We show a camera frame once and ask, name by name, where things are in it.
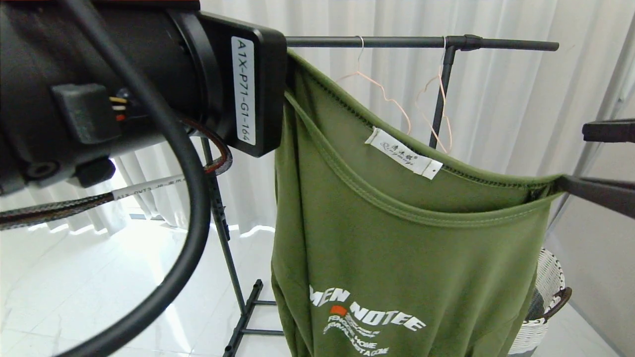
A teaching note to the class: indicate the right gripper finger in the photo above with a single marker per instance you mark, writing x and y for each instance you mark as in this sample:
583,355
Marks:
605,196
612,131

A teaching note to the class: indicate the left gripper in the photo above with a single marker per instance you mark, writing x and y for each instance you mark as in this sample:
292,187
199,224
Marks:
268,99

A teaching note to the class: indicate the pink clothes hanger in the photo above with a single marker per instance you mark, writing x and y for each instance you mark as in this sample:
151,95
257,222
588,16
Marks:
360,54
443,69

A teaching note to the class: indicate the green long-sleeved shirt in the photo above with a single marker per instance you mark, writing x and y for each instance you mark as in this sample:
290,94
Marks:
397,258

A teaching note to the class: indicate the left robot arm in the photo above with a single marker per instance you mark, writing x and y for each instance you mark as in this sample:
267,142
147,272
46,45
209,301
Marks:
99,3

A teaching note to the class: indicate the white laundry basket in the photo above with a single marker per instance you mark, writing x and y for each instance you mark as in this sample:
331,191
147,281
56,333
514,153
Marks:
550,270

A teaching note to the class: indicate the black clothes rack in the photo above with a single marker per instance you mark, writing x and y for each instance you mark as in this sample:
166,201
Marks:
397,42

